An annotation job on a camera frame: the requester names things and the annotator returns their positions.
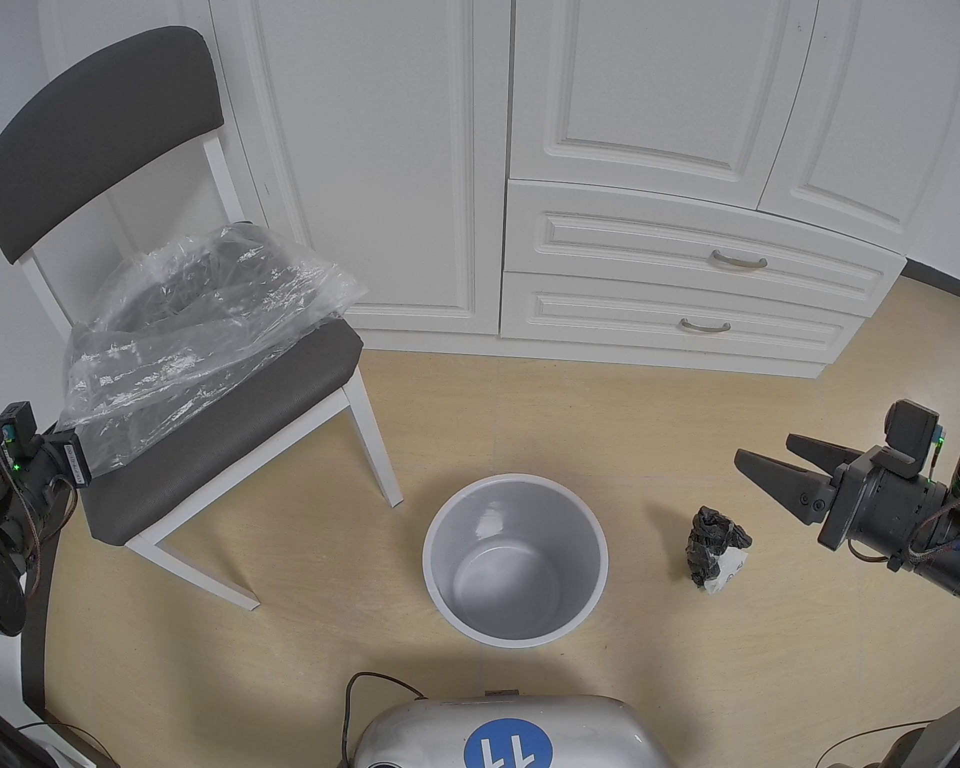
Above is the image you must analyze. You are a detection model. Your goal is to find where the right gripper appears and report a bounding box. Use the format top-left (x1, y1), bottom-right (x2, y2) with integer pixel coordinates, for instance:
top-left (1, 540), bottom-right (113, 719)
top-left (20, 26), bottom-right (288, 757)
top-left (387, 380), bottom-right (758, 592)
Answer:
top-left (735, 433), bottom-right (931, 560)

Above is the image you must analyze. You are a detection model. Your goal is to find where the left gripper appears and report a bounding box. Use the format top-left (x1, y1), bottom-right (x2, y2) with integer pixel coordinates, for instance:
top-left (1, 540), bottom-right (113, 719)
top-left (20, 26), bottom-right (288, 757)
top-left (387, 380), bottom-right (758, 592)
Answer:
top-left (30, 429), bottom-right (93, 511)

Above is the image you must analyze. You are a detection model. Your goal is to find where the black plastic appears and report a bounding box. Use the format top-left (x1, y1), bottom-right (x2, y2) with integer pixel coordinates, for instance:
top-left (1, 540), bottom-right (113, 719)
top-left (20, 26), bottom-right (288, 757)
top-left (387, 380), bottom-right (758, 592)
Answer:
top-left (686, 506), bottom-right (753, 586)

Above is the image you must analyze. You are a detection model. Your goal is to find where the clear plastic bag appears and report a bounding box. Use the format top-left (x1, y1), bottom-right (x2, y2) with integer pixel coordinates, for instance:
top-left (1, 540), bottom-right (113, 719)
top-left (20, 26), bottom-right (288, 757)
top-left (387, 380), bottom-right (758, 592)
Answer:
top-left (58, 222), bottom-right (369, 477)

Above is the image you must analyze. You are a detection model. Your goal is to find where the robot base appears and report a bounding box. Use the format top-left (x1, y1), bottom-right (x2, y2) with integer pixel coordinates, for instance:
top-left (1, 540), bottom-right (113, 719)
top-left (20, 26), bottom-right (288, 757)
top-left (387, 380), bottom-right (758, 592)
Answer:
top-left (352, 690), bottom-right (680, 768)

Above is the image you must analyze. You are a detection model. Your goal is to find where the white trash bin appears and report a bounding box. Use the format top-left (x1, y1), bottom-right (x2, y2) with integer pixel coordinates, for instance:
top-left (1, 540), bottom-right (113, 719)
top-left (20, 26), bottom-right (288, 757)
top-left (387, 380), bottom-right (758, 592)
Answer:
top-left (421, 472), bottom-right (609, 650)

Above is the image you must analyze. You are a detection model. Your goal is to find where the grey padded white chair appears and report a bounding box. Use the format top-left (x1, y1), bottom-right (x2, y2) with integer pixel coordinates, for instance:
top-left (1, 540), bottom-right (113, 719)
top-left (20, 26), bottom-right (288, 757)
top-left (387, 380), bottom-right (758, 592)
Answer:
top-left (0, 26), bottom-right (406, 610)

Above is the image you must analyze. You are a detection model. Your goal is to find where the white wardrobe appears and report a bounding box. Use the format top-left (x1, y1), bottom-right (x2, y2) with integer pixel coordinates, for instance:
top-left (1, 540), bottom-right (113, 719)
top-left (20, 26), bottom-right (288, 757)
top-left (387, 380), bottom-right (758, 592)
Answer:
top-left (36, 0), bottom-right (910, 380)

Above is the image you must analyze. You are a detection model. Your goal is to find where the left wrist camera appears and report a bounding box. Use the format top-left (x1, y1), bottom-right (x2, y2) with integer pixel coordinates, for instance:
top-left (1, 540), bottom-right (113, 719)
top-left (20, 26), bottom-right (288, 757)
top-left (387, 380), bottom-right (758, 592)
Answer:
top-left (0, 401), bottom-right (37, 470)

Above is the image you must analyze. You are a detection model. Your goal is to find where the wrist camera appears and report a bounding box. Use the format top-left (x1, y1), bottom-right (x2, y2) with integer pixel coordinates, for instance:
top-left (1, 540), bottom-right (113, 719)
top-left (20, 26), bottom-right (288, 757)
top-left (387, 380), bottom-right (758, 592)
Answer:
top-left (883, 399), bottom-right (943, 481)
top-left (0, 401), bottom-right (37, 470)

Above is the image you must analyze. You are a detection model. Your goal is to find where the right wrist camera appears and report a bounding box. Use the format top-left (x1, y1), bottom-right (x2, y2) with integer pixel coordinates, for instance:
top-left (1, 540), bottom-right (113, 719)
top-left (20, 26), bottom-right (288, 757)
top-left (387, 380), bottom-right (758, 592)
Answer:
top-left (883, 399), bottom-right (943, 481)

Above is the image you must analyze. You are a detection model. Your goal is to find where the black cable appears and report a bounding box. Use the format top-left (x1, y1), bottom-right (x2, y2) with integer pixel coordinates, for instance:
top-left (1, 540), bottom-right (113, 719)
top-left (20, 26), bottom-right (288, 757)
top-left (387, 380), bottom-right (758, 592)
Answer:
top-left (341, 672), bottom-right (429, 768)

